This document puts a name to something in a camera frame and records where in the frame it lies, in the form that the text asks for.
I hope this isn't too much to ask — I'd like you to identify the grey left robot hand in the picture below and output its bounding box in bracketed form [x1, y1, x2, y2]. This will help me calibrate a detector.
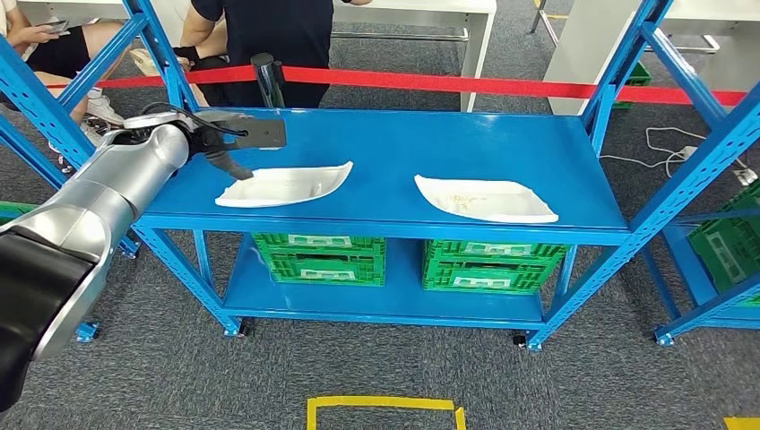
[188, 109, 255, 181]

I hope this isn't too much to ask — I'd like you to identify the white curved plastic part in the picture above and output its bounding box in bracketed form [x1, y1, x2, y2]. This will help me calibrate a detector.
[214, 160, 354, 210]

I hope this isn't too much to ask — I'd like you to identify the white plastic part with writing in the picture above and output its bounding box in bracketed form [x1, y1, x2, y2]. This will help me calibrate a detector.
[413, 173, 560, 225]

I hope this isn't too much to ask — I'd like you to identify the beige shoe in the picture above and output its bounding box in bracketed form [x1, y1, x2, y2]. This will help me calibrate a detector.
[128, 48, 193, 78]

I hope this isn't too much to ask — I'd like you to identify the person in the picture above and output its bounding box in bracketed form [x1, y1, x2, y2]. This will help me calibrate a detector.
[0, 0, 129, 150]
[173, 0, 374, 109]

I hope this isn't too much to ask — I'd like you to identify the red barrier tape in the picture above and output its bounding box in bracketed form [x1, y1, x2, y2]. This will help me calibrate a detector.
[47, 64, 748, 108]

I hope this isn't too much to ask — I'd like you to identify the white table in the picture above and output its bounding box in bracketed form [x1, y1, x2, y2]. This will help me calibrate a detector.
[330, 0, 498, 113]

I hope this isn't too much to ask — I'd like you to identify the white desk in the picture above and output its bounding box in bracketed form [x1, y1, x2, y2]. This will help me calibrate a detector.
[541, 0, 760, 116]

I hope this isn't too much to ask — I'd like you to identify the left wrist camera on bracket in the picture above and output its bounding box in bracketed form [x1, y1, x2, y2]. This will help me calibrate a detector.
[232, 118, 288, 151]

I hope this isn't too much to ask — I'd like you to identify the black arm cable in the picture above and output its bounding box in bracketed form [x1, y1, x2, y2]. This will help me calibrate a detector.
[141, 101, 249, 138]

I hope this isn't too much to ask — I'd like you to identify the black stanchion post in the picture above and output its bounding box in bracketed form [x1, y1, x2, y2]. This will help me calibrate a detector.
[250, 53, 286, 109]

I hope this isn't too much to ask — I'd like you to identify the white floor cable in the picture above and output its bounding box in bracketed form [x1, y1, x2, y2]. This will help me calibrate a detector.
[600, 125, 713, 179]

